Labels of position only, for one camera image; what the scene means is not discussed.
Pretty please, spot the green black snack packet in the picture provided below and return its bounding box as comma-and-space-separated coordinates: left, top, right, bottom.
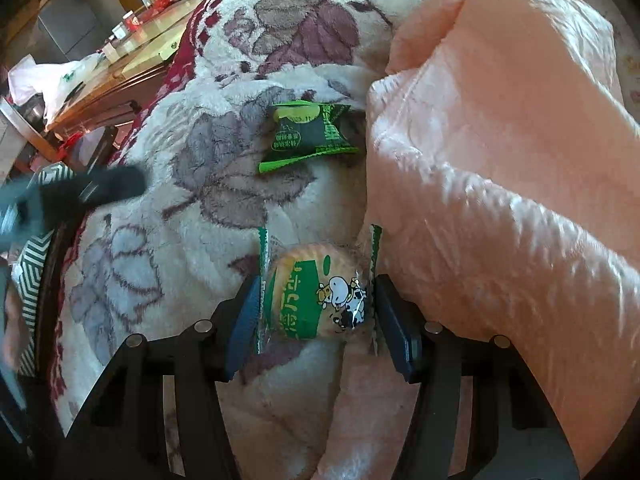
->
257, 101, 362, 175

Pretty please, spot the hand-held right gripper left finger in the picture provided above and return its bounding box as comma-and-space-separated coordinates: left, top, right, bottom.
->
52, 275, 263, 480

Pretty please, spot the pink quilt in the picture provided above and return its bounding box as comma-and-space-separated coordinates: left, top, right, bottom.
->
310, 0, 640, 480

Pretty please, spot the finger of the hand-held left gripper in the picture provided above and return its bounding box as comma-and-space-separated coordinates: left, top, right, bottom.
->
12, 165, 147, 226

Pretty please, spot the dark wooden stand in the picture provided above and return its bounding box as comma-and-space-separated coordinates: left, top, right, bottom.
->
62, 122, 121, 173

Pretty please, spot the grey refrigerator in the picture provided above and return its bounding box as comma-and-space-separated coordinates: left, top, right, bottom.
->
35, 0, 101, 56

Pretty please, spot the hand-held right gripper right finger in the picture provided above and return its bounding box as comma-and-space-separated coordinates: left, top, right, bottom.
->
372, 274, 581, 480

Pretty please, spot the wooden table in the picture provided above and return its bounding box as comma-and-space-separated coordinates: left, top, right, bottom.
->
45, 0, 211, 136

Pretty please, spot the floral fleece blanket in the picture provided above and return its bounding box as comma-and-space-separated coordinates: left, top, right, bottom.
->
50, 0, 451, 480

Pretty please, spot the white plastic bag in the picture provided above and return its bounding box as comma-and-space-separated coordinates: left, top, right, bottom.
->
7, 52, 108, 121

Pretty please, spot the round bread packet cow print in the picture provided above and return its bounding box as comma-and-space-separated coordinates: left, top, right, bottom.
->
256, 225, 383, 356

